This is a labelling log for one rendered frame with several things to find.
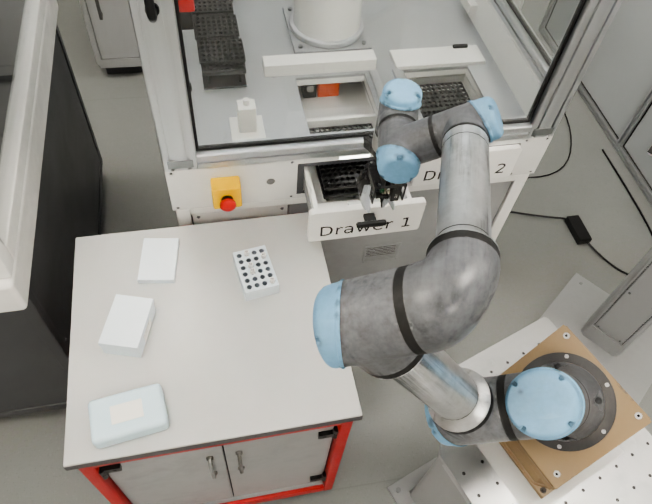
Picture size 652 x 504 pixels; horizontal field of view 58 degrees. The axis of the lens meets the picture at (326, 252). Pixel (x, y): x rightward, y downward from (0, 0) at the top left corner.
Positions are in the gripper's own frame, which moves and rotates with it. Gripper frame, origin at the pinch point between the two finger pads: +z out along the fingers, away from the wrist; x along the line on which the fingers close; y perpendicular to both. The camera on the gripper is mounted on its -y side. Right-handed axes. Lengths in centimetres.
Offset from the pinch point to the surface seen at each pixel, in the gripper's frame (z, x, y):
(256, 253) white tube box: 16.4, -27.8, -0.7
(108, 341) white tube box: 14, -63, 19
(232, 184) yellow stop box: 5.4, -31.6, -14.4
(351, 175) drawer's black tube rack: 6.7, -1.4, -14.4
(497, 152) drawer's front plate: 4.9, 38.7, -15.6
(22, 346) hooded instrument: 45, -92, 1
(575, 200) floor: 99, 128, -64
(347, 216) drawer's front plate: 5.8, -5.5, -1.0
